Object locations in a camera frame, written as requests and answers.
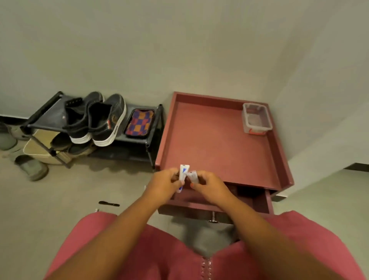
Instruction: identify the dark slipper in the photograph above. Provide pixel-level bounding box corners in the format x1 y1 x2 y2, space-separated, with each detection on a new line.
68 141 97 156
50 132 73 151

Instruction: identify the clear plastic container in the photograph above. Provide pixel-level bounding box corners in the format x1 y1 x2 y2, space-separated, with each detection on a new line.
242 103 273 135

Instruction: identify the black tray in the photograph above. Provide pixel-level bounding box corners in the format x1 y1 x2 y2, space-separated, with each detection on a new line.
123 108 156 139

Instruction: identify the grey green slipper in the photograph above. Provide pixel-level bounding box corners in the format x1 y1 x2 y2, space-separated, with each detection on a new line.
0 122 18 151
14 155 49 182

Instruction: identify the person's right forearm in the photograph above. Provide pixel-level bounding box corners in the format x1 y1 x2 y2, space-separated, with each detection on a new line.
215 194 346 280

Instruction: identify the black white-soled sneaker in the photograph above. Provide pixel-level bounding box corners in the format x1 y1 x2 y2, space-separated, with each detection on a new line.
87 93 127 147
62 91 104 144

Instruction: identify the maroon wooden side table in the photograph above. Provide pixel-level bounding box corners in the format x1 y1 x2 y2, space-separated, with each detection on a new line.
155 92 294 199

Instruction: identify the checkered purple orange cloth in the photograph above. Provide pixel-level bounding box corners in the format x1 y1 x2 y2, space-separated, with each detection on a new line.
126 109 155 137

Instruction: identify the person's left hand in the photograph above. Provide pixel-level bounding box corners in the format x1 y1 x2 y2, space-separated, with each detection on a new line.
143 168 185 202

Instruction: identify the maroon table drawer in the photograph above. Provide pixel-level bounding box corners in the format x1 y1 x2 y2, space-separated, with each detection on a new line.
158 182 274 225

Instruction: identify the person's right hand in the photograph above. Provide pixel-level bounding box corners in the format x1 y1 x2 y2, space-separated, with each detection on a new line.
190 170 234 206

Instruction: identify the person's pink garment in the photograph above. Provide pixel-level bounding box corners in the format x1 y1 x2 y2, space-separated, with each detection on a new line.
43 211 367 280

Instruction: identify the black shoe rack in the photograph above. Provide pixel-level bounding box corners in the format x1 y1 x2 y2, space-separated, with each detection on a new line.
20 91 165 169

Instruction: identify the person's left forearm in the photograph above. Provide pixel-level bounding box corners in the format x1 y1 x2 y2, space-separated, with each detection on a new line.
45 193 170 280

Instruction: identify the white blue tube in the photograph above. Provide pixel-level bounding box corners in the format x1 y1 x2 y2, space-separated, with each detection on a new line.
176 164 190 193

